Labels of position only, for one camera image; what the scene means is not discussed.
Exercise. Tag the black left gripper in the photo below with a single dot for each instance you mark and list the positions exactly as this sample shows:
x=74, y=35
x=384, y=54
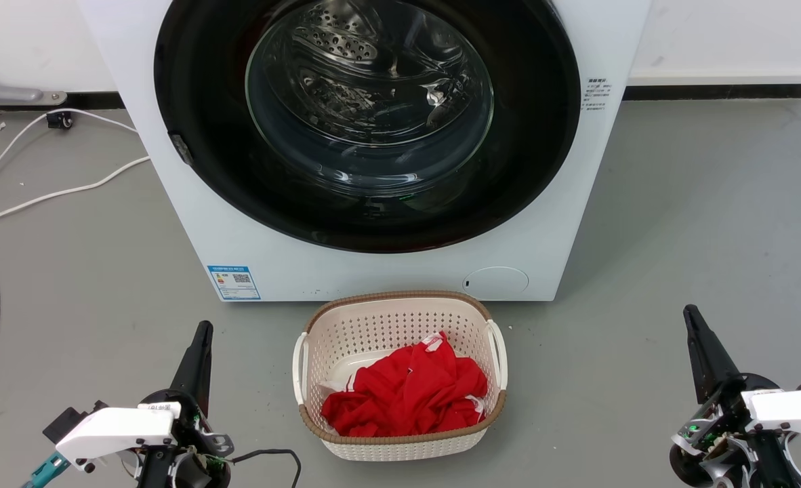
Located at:
x=200, y=440

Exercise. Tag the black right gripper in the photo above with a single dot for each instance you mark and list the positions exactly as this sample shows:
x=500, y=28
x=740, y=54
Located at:
x=726, y=420

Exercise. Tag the black round glass washer door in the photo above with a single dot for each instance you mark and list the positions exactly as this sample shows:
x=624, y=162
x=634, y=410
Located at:
x=543, y=135

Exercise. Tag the white front-load washing machine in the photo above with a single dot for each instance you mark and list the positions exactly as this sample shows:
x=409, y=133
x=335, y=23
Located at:
x=373, y=274

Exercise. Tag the blue energy label sticker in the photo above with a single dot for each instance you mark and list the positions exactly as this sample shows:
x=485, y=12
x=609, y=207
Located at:
x=234, y=282

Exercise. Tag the cream perforated laundry basket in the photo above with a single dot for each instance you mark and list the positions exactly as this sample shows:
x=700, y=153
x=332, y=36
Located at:
x=373, y=318

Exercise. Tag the red garment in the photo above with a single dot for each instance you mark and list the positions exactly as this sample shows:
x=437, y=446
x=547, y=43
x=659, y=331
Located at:
x=407, y=393

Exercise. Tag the round white filter cover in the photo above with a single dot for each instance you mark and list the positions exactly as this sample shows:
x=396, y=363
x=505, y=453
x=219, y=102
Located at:
x=495, y=282

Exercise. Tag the small printed text sticker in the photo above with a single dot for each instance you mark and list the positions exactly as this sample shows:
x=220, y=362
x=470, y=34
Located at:
x=597, y=95

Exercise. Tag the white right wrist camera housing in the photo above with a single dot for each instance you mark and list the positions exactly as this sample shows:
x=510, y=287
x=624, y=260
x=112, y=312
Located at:
x=793, y=410

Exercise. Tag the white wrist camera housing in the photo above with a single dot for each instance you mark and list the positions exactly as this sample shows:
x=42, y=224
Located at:
x=116, y=430
x=793, y=410

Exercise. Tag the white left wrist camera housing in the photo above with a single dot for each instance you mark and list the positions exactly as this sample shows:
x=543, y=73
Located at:
x=116, y=430

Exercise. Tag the black left wrist camera module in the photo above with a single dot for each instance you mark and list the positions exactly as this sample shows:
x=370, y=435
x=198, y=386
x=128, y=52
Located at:
x=68, y=420

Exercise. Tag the grey metal floor bracket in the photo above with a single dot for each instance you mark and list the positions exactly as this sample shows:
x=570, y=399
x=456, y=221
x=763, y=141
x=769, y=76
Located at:
x=7, y=93

